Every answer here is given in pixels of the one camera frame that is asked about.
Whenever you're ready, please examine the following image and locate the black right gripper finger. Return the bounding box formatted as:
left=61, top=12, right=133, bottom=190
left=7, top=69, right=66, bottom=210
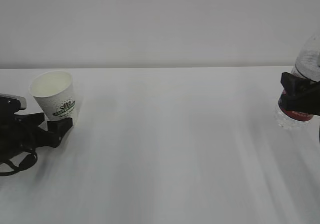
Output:
left=278, top=72, right=320, bottom=115

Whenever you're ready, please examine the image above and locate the white paper coffee cup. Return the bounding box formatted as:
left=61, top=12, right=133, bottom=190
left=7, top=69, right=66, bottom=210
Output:
left=29, top=71, right=78, bottom=125

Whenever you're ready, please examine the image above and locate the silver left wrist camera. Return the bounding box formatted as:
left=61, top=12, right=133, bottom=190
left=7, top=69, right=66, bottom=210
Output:
left=0, top=93, right=27, bottom=113

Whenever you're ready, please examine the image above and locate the clear red-label water bottle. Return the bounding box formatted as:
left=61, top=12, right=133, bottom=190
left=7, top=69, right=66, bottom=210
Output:
left=275, top=31, right=320, bottom=129

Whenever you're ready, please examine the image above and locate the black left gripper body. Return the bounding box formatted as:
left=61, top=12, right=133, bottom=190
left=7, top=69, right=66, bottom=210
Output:
left=0, top=108, right=38, bottom=162

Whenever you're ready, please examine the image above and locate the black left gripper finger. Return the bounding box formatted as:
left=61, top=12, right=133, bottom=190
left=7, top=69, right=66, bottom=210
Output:
left=14, top=112, right=45, bottom=126
left=34, top=118, right=73, bottom=148

